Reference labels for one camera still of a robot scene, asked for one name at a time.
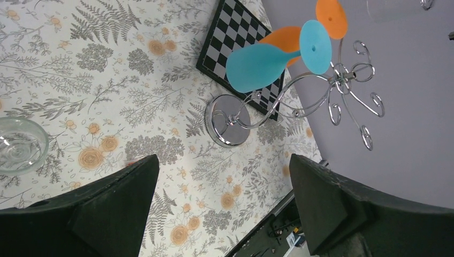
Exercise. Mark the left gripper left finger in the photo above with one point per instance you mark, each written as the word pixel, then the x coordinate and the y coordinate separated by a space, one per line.
pixel 104 218

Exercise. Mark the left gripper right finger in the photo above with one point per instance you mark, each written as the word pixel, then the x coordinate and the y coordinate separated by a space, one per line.
pixel 342 217

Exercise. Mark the clear wine glass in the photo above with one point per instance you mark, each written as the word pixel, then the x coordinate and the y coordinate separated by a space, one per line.
pixel 24 146
pixel 388 10

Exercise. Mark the blue wine glass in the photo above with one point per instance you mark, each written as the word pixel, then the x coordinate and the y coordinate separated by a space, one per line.
pixel 256 66

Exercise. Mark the orange wine glass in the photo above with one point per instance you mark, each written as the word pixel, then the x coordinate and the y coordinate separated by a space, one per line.
pixel 312 41

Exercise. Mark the chrome wine glass rack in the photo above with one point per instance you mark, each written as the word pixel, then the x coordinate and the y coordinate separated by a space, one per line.
pixel 228 122

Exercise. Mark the floral tablecloth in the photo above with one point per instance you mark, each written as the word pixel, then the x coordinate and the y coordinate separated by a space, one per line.
pixel 114 81

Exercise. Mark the black white checkerboard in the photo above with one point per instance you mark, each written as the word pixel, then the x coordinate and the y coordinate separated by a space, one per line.
pixel 233 27

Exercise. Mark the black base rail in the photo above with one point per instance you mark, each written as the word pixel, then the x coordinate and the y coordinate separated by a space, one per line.
pixel 275 235

